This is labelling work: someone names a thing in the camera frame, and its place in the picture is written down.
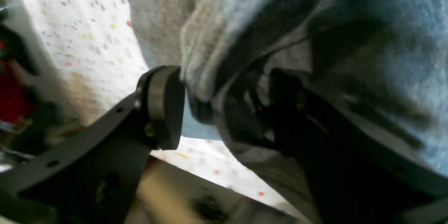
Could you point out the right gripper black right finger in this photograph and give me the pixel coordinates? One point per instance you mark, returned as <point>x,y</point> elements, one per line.
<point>352,178</point>

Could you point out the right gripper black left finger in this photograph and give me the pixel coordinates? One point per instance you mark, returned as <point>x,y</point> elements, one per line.
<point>92,177</point>

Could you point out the grey t-shirt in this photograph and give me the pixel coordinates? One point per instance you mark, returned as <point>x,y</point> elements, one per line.
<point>381,63</point>

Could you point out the terrazzo patterned tablecloth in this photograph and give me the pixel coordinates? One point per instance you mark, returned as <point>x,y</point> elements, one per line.
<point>95,61</point>

